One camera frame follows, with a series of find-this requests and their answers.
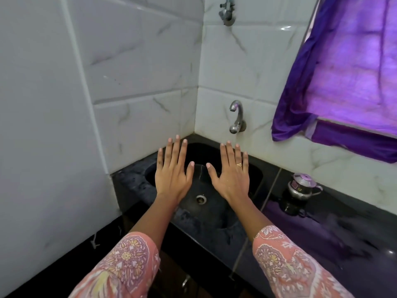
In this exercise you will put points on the steel wall tap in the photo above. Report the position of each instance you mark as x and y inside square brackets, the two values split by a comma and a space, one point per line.
[227, 13]

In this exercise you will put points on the black kitchen sink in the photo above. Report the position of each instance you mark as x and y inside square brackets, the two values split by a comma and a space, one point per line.
[204, 195]

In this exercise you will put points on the person's right little finger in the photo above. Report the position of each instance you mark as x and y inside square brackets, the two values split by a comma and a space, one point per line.
[245, 164]

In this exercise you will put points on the curved steel tap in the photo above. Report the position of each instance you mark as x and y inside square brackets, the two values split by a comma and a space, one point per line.
[237, 117]

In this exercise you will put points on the person's right hand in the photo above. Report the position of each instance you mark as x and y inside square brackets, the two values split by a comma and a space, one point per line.
[232, 183]

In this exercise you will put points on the person's left middle finger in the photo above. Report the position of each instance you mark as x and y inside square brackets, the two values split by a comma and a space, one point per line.
[175, 151]

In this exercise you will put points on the person's left hand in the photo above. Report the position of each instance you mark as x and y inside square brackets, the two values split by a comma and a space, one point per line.
[172, 179]

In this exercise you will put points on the person's right thumb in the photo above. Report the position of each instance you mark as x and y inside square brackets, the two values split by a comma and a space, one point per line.
[213, 175]

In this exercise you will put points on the person's left little finger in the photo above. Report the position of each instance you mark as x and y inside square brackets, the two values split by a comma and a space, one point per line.
[160, 158]

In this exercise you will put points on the small steel lidded pot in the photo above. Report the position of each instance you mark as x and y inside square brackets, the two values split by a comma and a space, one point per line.
[302, 186]

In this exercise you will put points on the steel sink drain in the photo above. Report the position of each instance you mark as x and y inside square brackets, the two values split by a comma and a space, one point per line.
[201, 199]

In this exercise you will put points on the person's right forearm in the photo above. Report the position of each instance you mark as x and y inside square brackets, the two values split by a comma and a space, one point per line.
[279, 254]

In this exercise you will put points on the person's left thumb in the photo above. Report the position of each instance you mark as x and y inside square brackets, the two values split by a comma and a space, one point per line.
[190, 172]

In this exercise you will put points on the person's right middle finger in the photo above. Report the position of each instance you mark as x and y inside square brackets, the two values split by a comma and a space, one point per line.
[231, 156]

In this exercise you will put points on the person's left forearm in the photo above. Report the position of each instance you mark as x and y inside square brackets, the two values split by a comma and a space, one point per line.
[136, 245]

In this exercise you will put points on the purple curtain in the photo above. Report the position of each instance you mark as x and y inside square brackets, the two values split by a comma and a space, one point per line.
[344, 74]

